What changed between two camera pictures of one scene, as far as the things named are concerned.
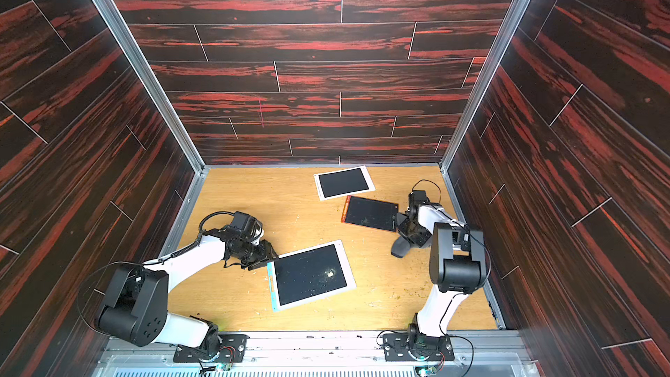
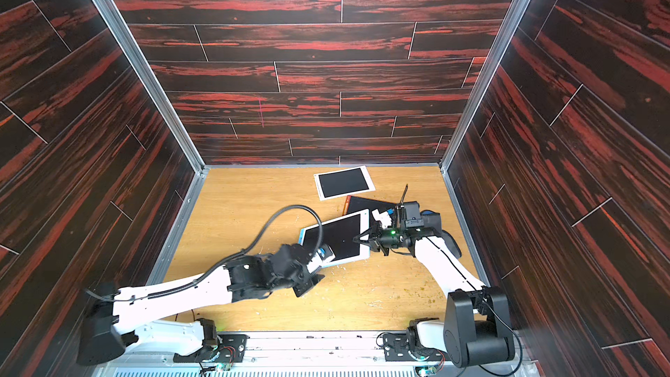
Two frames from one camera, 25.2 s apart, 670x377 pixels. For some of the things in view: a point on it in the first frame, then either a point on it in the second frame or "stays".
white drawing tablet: x=345 y=182 stays
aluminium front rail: x=326 y=354 stays
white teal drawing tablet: x=309 y=275 → x=338 y=235
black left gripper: x=266 y=255 → x=309 y=284
